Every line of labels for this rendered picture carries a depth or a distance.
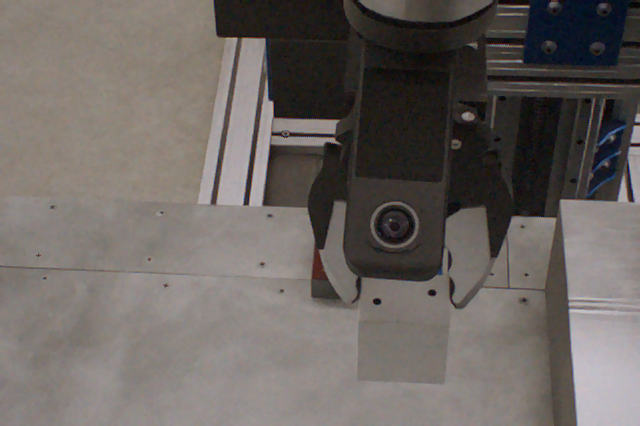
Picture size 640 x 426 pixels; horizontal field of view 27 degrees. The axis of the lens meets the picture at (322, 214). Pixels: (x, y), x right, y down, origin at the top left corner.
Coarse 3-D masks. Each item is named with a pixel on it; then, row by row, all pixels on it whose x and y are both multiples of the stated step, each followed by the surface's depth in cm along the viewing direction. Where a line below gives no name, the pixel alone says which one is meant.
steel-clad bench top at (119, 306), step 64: (0, 256) 96; (64, 256) 96; (128, 256) 96; (192, 256) 96; (256, 256) 95; (512, 256) 95; (0, 320) 91; (64, 320) 91; (128, 320) 91; (192, 320) 91; (256, 320) 91; (320, 320) 91; (512, 320) 91; (0, 384) 88; (64, 384) 88; (128, 384) 88; (192, 384) 88; (256, 384) 87; (320, 384) 87; (384, 384) 87; (448, 384) 87; (512, 384) 87
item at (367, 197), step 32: (384, 64) 61; (416, 64) 60; (448, 64) 60; (384, 96) 60; (416, 96) 60; (448, 96) 60; (384, 128) 60; (416, 128) 60; (448, 128) 60; (352, 160) 60; (384, 160) 59; (416, 160) 59; (448, 160) 59; (352, 192) 59; (384, 192) 59; (416, 192) 59; (352, 224) 59; (384, 224) 58; (416, 224) 58; (352, 256) 58; (384, 256) 58; (416, 256) 58
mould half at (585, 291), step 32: (576, 224) 85; (608, 224) 85; (576, 256) 83; (608, 256) 83; (576, 288) 81; (608, 288) 81; (576, 320) 80; (608, 320) 80; (576, 352) 78; (608, 352) 78; (576, 384) 77; (608, 384) 77; (576, 416) 75; (608, 416) 75
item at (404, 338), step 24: (360, 288) 72; (384, 288) 72; (408, 288) 72; (432, 288) 72; (360, 312) 71; (384, 312) 71; (408, 312) 71; (432, 312) 71; (360, 336) 72; (384, 336) 72; (408, 336) 71; (432, 336) 71; (360, 360) 73; (384, 360) 73; (408, 360) 73; (432, 360) 73; (432, 384) 74
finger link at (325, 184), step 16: (336, 144) 65; (320, 160) 66; (336, 160) 65; (320, 176) 66; (336, 176) 66; (320, 192) 67; (336, 192) 66; (320, 208) 67; (320, 224) 68; (320, 240) 69
